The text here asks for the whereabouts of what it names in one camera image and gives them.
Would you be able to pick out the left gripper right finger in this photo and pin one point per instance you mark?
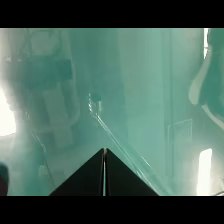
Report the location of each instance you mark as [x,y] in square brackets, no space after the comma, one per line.
[123,180]

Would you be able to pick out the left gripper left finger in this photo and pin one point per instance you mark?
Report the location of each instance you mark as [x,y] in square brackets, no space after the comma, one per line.
[90,180]

